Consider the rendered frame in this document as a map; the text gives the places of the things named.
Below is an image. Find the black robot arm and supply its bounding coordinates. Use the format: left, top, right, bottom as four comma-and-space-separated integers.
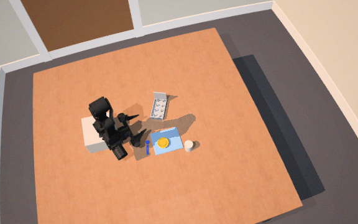
89, 96, 128, 161

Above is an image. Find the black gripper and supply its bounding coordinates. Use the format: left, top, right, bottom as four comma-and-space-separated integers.
117, 113, 147, 147

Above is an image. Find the yellow round plate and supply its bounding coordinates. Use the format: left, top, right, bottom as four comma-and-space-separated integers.
157, 138, 169, 148

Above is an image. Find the light blue square mat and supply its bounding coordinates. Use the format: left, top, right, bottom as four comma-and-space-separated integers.
150, 127, 183, 155

